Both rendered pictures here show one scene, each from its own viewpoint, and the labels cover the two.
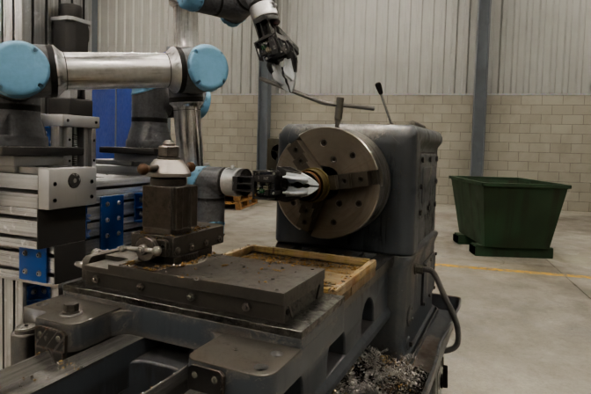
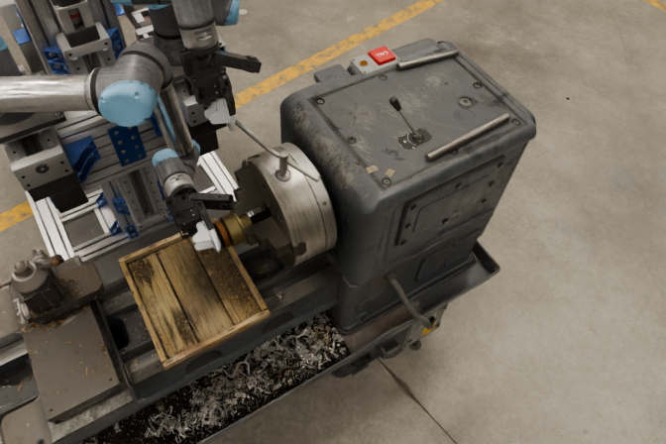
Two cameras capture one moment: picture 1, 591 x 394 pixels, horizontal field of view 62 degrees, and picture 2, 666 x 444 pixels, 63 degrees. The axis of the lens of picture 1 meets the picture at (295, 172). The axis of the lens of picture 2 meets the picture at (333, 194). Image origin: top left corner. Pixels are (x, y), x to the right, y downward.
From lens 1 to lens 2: 147 cm
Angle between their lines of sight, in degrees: 56
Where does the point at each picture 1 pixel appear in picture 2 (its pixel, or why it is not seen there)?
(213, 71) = (129, 114)
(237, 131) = not seen: outside the picture
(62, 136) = (72, 64)
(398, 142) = (353, 209)
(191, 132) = (160, 113)
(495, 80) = not seen: outside the picture
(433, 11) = not seen: outside the picture
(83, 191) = (55, 170)
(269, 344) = (48, 428)
